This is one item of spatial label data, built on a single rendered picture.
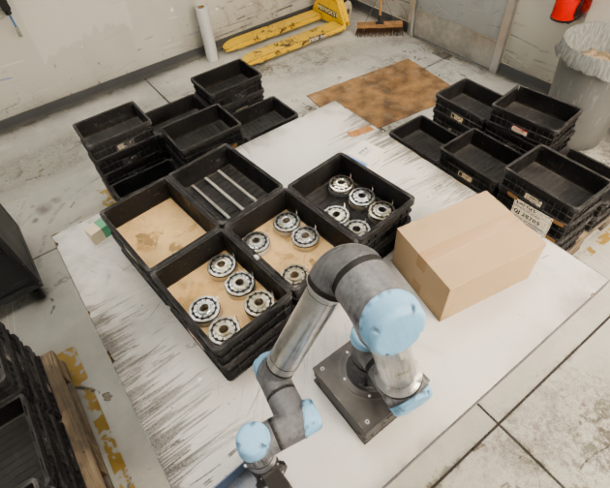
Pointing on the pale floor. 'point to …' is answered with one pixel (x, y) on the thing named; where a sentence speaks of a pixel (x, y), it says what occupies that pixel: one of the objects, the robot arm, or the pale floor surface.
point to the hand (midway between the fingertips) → (275, 483)
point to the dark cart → (3, 257)
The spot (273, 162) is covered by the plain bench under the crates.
